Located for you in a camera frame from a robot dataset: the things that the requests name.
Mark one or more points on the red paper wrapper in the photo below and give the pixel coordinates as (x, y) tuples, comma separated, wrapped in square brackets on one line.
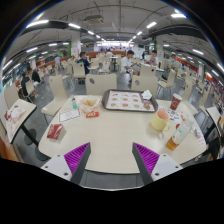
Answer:
[(54, 131)]

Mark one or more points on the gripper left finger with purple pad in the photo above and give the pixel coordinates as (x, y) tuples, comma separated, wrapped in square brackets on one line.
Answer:
[(70, 166)]

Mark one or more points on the red ketchup packet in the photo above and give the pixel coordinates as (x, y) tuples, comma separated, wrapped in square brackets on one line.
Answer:
[(92, 114)]

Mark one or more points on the beige chair right rear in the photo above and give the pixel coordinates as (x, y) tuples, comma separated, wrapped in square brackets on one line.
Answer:
[(169, 82)]

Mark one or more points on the left neighbouring table with papers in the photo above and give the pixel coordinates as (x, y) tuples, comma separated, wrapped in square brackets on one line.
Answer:
[(20, 111)]

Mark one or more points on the man in white shirt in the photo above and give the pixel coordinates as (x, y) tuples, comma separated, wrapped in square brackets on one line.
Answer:
[(127, 66)]

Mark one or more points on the white paper receipt card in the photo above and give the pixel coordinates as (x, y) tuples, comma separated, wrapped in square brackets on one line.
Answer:
[(65, 116)]

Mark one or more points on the seated person in black left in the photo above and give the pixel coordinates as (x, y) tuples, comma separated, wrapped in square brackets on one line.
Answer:
[(26, 91)]

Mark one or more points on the yellow ceramic mug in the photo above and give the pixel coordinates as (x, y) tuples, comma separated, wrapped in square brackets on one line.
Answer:
[(160, 121)]

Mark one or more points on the printed flyer on table right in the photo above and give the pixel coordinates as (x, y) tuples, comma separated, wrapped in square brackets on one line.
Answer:
[(173, 115)]

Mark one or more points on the beige chair behind table centre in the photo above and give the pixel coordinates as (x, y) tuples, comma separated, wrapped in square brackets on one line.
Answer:
[(98, 84)]

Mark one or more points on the crumpled white napkin on tray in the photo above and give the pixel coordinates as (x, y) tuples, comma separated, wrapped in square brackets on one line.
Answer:
[(147, 95)]

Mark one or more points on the brown food tray with liner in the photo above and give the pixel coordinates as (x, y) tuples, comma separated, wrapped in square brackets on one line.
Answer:
[(128, 101)]

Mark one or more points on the red paper cup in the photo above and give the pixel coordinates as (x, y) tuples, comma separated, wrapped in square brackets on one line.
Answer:
[(175, 101)]

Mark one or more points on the right neighbouring table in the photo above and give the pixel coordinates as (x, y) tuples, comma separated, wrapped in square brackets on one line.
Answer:
[(216, 117)]

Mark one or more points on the beige chair at left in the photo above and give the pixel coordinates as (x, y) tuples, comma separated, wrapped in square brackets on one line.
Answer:
[(59, 94)]

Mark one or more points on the beige chair behind table right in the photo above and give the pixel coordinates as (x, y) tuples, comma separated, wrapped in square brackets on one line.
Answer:
[(141, 83)]

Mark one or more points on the beige chair behind table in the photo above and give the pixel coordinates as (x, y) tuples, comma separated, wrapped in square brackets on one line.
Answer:
[(141, 83), (98, 84)]

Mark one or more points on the clear plastic bottle amber drink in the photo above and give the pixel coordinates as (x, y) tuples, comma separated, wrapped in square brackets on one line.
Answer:
[(181, 132)]

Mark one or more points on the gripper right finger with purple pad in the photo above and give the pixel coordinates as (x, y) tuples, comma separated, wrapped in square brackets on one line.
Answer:
[(153, 166)]

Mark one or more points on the small hand sanitizer bottle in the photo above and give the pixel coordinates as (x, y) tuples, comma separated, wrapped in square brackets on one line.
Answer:
[(74, 104)]

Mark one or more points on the person in white right rear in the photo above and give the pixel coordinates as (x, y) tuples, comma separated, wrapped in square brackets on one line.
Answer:
[(153, 61)]

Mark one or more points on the person in blue shirt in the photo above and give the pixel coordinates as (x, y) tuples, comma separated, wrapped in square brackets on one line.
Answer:
[(84, 61)]

